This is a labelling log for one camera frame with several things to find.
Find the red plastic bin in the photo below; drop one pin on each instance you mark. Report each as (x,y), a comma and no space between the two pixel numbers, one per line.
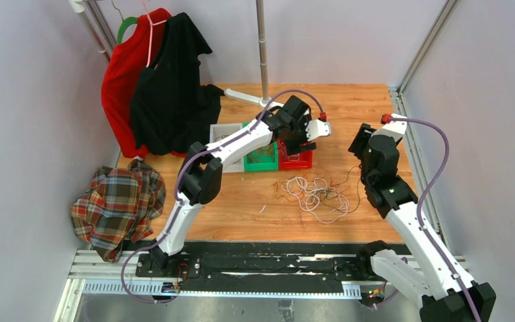
(303,160)

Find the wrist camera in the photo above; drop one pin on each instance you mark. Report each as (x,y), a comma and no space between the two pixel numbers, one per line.
(394,126)
(317,128)

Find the clothes rack metal frame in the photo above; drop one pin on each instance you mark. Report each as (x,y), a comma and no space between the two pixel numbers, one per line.
(96,23)

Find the green clothes hanger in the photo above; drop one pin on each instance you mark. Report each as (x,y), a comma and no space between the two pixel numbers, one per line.
(125,24)

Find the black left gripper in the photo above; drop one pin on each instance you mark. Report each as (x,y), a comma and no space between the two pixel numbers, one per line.
(295,148)

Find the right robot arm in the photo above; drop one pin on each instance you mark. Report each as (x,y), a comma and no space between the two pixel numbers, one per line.
(440,288)

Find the plaid flannel shirt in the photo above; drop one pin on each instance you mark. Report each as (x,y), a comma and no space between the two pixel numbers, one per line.
(118,205)

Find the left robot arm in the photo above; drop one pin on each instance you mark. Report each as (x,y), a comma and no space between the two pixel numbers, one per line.
(199,179)

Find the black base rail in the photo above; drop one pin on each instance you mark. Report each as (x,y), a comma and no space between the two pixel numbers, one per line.
(263,267)

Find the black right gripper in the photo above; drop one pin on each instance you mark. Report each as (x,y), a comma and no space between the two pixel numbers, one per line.
(361,139)

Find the green plastic bin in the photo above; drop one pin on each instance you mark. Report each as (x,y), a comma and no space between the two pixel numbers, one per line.
(262,159)

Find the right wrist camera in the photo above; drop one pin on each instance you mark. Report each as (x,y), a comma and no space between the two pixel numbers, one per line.
(394,126)

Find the black t-shirt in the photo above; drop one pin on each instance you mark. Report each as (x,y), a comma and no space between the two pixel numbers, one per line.
(171,109)

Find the white plastic bin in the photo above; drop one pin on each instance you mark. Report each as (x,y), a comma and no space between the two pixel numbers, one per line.
(221,131)

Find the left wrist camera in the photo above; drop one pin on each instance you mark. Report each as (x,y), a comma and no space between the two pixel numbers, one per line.
(317,128)

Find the white stand with metal pole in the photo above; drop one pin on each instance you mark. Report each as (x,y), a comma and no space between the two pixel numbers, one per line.
(261,36)

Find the red t-shirt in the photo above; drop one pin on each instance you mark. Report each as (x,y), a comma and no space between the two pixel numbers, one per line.
(121,78)

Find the pink clothes hanger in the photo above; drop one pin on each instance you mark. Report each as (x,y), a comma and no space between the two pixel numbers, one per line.
(151,33)

